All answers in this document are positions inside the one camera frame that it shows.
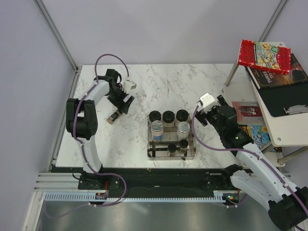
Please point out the dark hardcover book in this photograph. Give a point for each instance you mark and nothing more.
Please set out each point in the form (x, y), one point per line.
(265, 79)

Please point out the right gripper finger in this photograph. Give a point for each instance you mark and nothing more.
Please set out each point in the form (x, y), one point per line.
(201, 117)
(221, 100)

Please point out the black-cap spice bottle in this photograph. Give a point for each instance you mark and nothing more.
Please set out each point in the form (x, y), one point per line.
(172, 148)
(183, 145)
(114, 117)

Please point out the clear three-slot organizer tray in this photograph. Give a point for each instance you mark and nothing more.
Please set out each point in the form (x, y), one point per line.
(157, 150)

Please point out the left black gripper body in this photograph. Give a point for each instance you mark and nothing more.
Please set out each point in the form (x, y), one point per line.
(116, 97)

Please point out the white side table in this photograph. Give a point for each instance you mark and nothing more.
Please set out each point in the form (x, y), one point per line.
(284, 131)

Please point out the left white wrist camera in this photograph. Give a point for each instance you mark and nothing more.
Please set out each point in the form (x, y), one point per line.
(128, 86)

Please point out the blue-label bottle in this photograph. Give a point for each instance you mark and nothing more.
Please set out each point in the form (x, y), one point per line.
(183, 130)
(157, 128)

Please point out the white slotted cable duct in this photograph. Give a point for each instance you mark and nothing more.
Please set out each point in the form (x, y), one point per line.
(106, 197)

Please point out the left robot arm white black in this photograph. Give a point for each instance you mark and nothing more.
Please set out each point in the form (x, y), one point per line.
(82, 121)

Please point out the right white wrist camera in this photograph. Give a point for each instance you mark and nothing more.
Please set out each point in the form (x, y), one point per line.
(206, 102)

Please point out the red children's book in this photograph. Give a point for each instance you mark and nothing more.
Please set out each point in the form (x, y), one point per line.
(265, 57)

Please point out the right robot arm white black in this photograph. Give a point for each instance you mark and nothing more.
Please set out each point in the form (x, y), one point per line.
(285, 202)

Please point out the black clipboard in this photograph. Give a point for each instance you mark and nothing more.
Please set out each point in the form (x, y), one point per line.
(286, 100)

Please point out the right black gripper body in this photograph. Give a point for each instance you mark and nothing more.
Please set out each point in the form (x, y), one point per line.
(211, 117)

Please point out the black knob-lid glass jar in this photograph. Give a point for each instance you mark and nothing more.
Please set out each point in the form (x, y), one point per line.
(154, 116)

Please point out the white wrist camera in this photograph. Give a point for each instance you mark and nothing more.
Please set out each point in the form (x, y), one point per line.
(128, 86)
(206, 102)

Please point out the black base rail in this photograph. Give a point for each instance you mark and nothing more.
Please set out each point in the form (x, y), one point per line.
(164, 182)

